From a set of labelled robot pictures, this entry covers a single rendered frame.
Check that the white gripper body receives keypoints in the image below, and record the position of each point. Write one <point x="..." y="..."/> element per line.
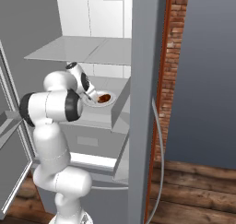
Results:
<point x="92" y="96"/>

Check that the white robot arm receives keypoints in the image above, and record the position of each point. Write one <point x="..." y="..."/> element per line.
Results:
<point x="49" y="141"/>

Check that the brown chicken drumstick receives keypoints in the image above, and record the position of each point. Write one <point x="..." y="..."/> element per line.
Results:
<point x="104" y="98"/>

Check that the grey fridge crisper drawer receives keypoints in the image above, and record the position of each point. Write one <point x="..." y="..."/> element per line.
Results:
<point x="92" y="141"/>

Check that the glass fridge shelf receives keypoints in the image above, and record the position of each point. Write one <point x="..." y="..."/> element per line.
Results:
<point x="80" y="49"/>

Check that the grey fridge door bin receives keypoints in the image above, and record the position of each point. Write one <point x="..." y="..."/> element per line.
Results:
<point x="7" y="123"/>

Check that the grey fridge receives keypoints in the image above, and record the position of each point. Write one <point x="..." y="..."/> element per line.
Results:
<point x="30" y="18"/>

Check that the grey fridge door with bin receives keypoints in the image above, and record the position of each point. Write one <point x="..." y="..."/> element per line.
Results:
<point x="12" y="172"/>

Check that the white round plate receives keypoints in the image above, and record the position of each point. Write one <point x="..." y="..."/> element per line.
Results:
<point x="110" y="102"/>

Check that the grey freezer drawer front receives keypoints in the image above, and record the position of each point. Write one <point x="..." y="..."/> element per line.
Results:
<point x="107" y="206"/>

